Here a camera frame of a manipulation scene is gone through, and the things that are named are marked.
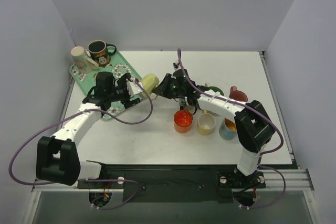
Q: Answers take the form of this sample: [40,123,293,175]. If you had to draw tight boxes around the light green faceted mug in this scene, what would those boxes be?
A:
[140,73,160,96]

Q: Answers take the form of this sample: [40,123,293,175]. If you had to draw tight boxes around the orange mug black handle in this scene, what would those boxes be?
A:
[173,110,193,134]

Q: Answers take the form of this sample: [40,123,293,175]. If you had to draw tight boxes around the beige tall mug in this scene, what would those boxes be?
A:
[70,46,99,74]

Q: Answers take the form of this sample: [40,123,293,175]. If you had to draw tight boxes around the white mug green inside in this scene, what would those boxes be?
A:
[205,83,224,96]

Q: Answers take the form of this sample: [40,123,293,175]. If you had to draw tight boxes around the black mug orange pattern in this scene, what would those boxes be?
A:
[88,40,117,67]

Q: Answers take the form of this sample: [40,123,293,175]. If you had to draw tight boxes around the yellow mug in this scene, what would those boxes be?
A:
[197,110,216,135]

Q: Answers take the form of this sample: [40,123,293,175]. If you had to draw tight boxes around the pink patterned mug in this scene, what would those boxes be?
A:
[229,86,248,102]

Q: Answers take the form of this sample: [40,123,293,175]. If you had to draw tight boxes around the blue butterfly mug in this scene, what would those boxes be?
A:
[218,119,237,140]

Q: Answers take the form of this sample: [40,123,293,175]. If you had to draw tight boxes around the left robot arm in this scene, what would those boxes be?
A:
[36,72,141,188]

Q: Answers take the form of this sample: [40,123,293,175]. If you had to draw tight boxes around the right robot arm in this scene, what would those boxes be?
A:
[153,69,275,187]

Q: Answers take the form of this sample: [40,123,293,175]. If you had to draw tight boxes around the green floral serving tray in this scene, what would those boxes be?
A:
[69,50,152,122]

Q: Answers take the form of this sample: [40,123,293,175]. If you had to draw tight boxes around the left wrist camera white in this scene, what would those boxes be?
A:
[126,80,143,98]

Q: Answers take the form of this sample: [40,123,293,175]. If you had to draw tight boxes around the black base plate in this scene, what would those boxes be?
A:
[78,165,266,205]

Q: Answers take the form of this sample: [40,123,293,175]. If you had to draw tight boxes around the aluminium frame rail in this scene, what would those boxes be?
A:
[36,167,314,190]

